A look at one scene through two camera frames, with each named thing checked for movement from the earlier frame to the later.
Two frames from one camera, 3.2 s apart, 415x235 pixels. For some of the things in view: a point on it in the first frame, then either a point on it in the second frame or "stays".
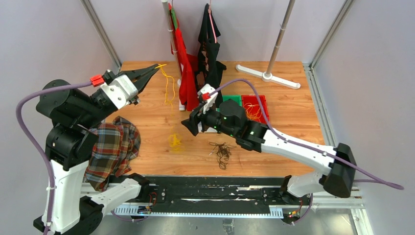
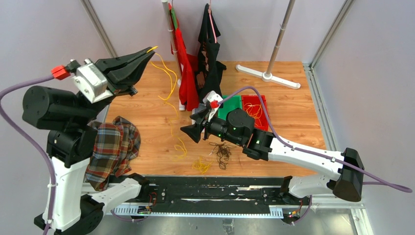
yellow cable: (253, 111) stays
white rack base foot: (268, 78) stays
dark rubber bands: (223, 152) stays
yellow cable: (174, 140) → (200, 164)
